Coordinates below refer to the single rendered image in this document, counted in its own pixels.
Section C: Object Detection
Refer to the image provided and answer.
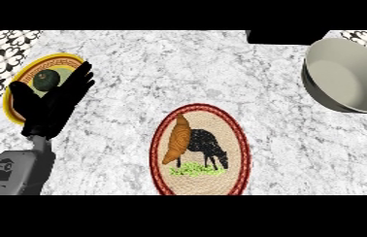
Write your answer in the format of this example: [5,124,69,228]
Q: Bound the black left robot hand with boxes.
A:
[8,60,95,141]

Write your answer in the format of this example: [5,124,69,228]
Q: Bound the red rimmed woven placemat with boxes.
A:
[148,103,252,196]

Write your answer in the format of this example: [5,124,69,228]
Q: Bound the grey bowl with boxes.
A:
[300,37,367,114]

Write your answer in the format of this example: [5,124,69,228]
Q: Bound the dark green avocado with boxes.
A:
[31,69,61,91]

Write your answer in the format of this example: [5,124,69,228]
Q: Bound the yellow rimmed plate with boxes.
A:
[1,52,85,126]

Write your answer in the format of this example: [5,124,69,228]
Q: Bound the brown croissant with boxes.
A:
[160,114,191,166]

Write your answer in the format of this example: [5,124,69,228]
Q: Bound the black appliance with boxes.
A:
[244,30,331,46]

